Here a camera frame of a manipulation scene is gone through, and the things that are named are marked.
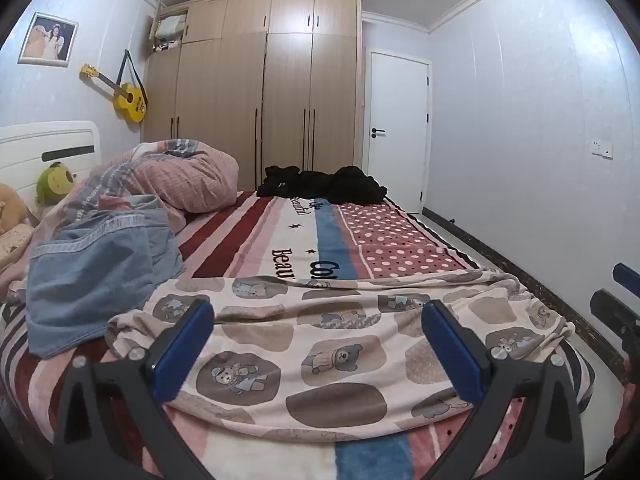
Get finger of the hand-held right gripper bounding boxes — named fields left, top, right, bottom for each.
left=612, top=261, right=640, bottom=292
left=589, top=287, right=640, bottom=361

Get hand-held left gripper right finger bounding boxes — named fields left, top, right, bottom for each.
left=421, top=300, right=586, bottom=480

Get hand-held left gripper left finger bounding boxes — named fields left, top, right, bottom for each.
left=50, top=299, right=221, bottom=480

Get bear print pants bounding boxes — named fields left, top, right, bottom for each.
left=105, top=267, right=576, bottom=441

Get dark baseboard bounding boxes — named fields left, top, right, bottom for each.
left=422, top=207, right=631, bottom=386

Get blue denim garment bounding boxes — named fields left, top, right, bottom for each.
left=26, top=194, right=186, bottom=359

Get striped polka dot blanket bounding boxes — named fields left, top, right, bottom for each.
left=0, top=187, right=596, bottom=480

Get pink checked duvet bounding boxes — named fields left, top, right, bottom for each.
left=7, top=137, right=240, bottom=281

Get patterned pillow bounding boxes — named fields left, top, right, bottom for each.
left=0, top=224, right=36, bottom=273

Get black clothes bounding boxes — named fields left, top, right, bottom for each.
left=256, top=164, right=388, bottom=206

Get green plush toy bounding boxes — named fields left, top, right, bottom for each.
left=36, top=161, right=77, bottom=205

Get brown plush toy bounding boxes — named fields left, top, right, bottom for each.
left=0, top=183, right=28, bottom=236

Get yellow guitar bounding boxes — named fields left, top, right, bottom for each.
left=81, top=50, right=148, bottom=123

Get white headboard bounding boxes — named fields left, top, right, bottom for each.
left=0, top=120, right=103, bottom=196

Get white door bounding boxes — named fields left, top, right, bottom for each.
left=366, top=50, right=432, bottom=211

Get wooden wardrobe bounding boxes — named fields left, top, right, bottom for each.
left=142, top=0, right=366, bottom=191

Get folded bedding in wardrobe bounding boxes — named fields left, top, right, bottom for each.
left=152, top=14, right=188, bottom=53

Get framed photo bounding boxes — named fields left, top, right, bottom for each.
left=17, top=11, right=79, bottom=67

